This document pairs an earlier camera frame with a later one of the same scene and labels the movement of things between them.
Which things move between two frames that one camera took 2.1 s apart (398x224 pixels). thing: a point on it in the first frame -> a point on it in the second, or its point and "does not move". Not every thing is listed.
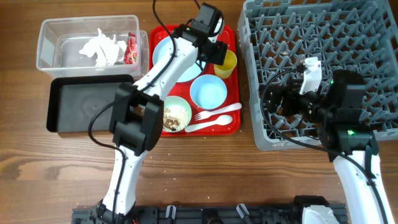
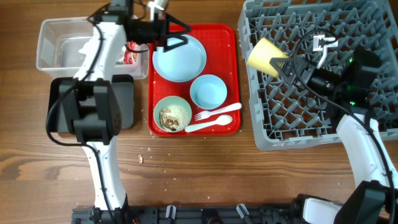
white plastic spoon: (222, 121) does not move
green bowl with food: (177, 113) does not move
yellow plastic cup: (226, 70) -> (262, 53)
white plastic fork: (206, 114) does not move
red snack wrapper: (131, 50) does not move
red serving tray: (207, 102) does not move
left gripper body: (216, 53) -> (150, 32)
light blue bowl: (208, 91) does not move
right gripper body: (305, 104) -> (321, 80)
